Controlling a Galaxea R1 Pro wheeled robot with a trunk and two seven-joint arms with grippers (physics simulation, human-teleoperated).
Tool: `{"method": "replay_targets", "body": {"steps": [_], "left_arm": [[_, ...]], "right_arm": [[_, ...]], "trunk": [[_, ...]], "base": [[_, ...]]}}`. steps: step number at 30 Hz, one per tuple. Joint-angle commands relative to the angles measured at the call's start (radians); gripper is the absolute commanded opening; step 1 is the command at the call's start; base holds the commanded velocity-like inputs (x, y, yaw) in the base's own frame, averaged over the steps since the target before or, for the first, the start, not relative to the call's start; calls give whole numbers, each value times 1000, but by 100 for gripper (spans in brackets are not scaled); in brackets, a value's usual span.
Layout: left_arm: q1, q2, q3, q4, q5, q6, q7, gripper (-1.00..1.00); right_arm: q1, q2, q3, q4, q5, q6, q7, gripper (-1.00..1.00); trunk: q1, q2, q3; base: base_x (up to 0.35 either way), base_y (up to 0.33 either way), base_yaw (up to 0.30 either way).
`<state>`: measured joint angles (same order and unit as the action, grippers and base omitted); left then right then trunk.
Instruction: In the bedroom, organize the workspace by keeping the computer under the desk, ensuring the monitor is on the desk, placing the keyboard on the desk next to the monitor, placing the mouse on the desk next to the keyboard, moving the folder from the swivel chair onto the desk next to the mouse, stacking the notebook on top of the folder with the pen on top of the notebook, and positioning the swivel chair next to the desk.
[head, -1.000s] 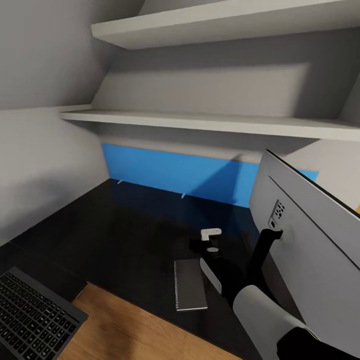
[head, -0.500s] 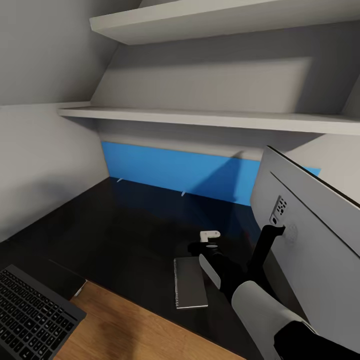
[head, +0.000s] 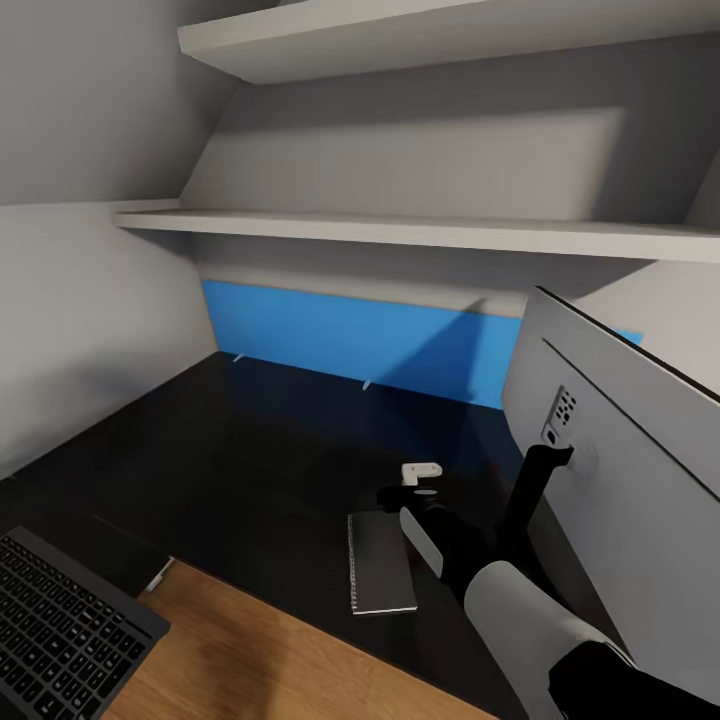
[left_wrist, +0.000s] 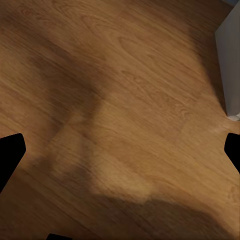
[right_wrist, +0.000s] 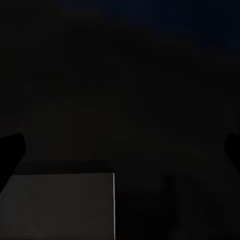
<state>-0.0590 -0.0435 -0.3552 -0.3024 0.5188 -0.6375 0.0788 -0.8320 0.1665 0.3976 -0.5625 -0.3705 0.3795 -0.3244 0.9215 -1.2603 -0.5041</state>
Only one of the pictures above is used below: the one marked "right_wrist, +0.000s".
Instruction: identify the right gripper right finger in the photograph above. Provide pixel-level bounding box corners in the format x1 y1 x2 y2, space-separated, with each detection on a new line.
224 133 240 173

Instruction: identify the notebook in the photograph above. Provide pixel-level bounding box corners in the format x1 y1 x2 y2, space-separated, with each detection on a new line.
0 172 116 240

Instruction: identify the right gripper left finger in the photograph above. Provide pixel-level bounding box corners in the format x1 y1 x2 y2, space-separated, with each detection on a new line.
0 133 26 193

